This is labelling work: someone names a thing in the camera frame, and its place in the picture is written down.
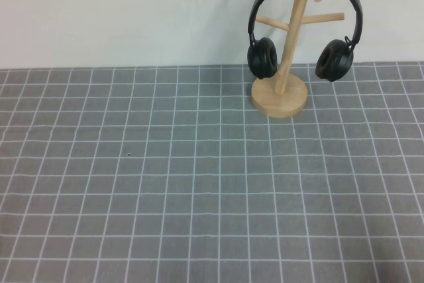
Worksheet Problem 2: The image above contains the black over-ear headphones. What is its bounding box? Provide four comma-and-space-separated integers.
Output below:
246, 0, 364, 84

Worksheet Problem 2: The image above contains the wooden headphone stand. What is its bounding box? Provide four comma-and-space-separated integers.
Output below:
250, 0, 345, 119

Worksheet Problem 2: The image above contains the grey white-grid tablecloth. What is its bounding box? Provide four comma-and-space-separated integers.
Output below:
0, 62, 424, 283

